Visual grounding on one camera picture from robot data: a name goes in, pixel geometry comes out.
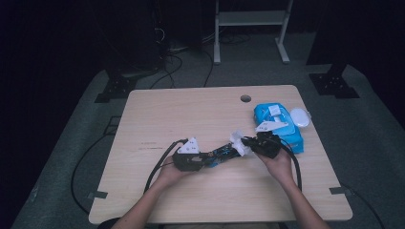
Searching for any person's left hand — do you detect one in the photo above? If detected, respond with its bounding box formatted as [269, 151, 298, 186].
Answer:
[157, 156, 193, 189]

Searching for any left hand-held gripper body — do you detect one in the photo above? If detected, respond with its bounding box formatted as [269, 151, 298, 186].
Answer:
[171, 136, 208, 173]

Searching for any blue toy car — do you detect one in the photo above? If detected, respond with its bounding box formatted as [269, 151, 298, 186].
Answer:
[203, 142, 244, 169]

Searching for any black stand base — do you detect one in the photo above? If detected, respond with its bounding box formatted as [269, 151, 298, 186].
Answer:
[94, 74, 138, 104]
[309, 62, 361, 99]

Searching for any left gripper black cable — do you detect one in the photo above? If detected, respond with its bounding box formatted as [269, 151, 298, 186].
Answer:
[143, 137, 190, 195]

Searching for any grey tape strip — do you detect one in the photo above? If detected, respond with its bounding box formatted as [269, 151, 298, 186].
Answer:
[329, 186, 352, 196]
[87, 190, 109, 200]

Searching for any black floor cable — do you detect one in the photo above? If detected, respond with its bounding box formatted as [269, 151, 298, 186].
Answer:
[202, 49, 215, 89]
[70, 133, 111, 215]
[345, 187, 387, 229]
[149, 53, 184, 90]

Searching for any white metal stand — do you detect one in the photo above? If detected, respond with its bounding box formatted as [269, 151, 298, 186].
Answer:
[213, 0, 294, 66]

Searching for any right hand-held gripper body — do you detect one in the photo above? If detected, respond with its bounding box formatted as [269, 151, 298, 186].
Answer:
[250, 120, 290, 159]

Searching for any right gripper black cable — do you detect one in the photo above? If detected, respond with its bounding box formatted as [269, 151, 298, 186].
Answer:
[272, 136, 303, 192]

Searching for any person's right hand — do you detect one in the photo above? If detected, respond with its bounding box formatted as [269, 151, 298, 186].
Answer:
[255, 147, 296, 186]

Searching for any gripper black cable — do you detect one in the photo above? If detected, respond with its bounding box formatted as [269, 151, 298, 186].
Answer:
[272, 136, 303, 192]
[143, 137, 190, 195]

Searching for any blue wet wipe pack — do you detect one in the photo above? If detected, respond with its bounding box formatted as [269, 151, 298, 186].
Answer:
[253, 102, 311, 155]

